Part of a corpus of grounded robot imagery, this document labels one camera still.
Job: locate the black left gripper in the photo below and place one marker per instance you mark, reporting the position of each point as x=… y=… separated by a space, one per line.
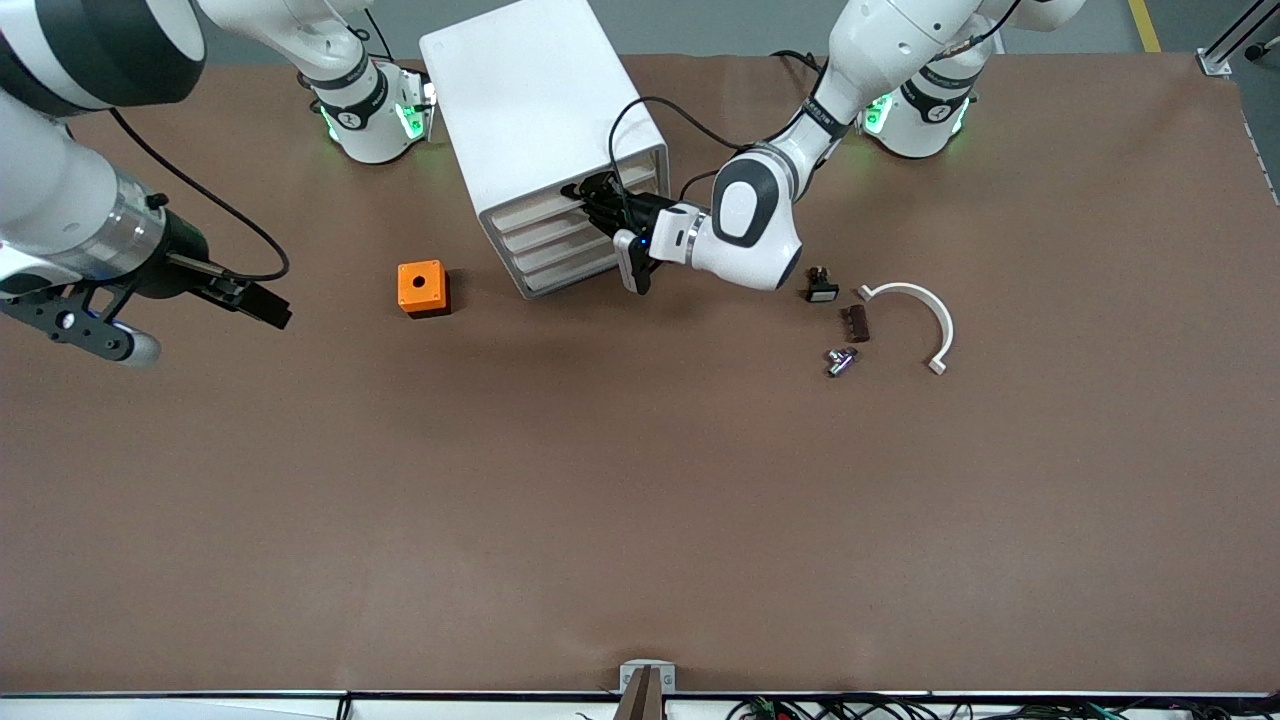
x=627 y=212

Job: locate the black switch white face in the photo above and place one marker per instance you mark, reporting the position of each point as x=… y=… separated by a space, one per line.
x=822 y=292

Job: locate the white table edge rail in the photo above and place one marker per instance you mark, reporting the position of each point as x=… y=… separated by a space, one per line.
x=200 y=708

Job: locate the silver metal fitting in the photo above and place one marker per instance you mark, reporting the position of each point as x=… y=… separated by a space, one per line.
x=842 y=362

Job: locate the controller box green light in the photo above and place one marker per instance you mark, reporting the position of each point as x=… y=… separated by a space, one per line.
x=415 y=110
x=880 y=115

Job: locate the brown terminal block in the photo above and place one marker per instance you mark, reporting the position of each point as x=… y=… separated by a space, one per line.
x=858 y=324

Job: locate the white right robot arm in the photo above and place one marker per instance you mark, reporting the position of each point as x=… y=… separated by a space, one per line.
x=60 y=200

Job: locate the orange box with hole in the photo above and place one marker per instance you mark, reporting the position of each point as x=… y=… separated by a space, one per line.
x=410 y=295

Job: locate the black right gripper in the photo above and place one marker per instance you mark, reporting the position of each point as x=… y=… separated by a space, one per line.
x=183 y=255

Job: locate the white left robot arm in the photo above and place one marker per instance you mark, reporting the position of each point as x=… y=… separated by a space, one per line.
x=750 y=220

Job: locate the grey metal edge bracket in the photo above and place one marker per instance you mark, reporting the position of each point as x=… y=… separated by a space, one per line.
x=630 y=680

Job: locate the white curved plastic clamp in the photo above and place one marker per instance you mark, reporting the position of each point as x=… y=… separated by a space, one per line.
x=935 y=310

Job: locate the aluminium frame profile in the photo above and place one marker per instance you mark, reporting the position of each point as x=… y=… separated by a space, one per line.
x=1230 y=40

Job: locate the brown camera mast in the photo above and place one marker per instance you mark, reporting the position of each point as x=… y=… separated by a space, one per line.
x=642 y=702

